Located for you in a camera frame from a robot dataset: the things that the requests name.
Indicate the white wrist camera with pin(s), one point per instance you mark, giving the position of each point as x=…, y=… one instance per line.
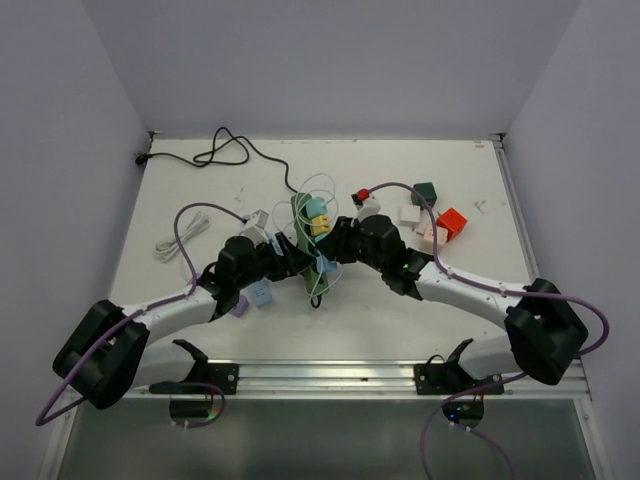
x=365, y=203
x=254, y=225

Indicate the black base bracket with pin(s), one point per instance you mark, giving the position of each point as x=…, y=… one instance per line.
x=224, y=376
x=437, y=378

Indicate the dark green cube plug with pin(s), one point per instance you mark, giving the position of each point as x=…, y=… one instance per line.
x=427, y=191

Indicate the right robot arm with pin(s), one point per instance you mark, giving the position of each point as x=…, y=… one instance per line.
x=542, y=333

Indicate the right black base bracket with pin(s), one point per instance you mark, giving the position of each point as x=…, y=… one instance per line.
x=437, y=378

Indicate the aluminium mounting rail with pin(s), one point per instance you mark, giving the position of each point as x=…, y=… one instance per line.
x=334, y=379

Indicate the pink deer cube socket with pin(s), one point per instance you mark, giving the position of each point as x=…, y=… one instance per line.
x=429, y=237

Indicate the yellow plug adapter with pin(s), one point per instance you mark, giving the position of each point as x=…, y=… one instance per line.
x=319, y=225

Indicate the left black base bracket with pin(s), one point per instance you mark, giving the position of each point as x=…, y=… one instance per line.
x=224, y=376

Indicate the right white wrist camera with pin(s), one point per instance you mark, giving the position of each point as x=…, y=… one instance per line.
x=365, y=203

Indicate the white cube plug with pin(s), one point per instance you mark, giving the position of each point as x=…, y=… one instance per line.
x=409, y=215

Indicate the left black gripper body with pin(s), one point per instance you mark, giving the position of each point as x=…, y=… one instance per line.
x=265, y=263

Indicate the purple power strip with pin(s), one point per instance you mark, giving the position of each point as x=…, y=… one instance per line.
x=241, y=308

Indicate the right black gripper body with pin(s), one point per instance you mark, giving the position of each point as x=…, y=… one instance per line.
x=358, y=252

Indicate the blue plug adapter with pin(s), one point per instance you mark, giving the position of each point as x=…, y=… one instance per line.
x=325, y=266

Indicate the teal plug adapter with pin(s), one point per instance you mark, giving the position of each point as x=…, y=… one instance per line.
x=315, y=207

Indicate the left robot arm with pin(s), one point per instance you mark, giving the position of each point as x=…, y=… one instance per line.
x=103, y=354

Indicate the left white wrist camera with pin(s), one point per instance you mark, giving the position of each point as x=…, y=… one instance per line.
x=254, y=225

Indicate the red cube plug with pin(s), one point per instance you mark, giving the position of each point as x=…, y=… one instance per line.
x=452, y=222

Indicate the black wall plug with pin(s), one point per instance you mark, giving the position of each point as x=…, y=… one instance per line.
x=142, y=158

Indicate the blue power strip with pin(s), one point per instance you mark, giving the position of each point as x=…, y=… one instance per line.
x=260, y=293

